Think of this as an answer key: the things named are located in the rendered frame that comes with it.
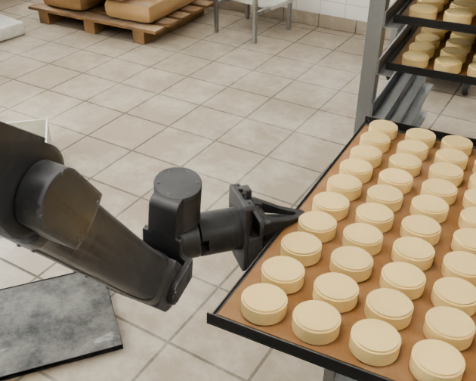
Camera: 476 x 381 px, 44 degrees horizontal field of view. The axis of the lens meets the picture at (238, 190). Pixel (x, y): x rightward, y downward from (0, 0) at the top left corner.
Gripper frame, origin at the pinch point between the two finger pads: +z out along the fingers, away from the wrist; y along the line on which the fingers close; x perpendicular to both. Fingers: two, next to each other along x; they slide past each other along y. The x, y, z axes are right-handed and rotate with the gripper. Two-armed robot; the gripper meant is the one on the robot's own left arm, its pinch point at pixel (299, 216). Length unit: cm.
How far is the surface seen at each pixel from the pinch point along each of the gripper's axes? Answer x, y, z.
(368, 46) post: -33.7, -10.9, 27.7
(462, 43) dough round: -36, -9, 50
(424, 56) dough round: -32, -9, 39
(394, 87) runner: -43, 2, 41
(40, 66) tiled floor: -329, 90, -32
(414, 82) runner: -61, 10, 60
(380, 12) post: -32.5, -17.5, 28.5
